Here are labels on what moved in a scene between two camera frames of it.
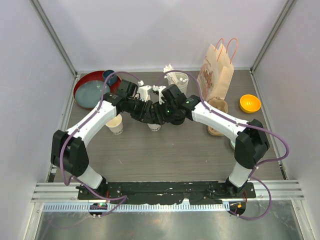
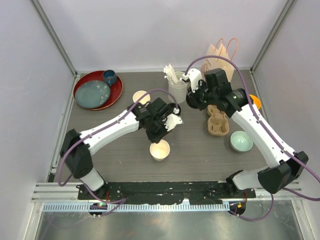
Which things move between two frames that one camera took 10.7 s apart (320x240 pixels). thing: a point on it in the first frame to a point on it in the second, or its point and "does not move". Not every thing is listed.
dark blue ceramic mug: (111, 79) does not move
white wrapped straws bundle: (172, 75) does not move
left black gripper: (148, 117) to (156, 138)
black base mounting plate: (164, 193) does not move
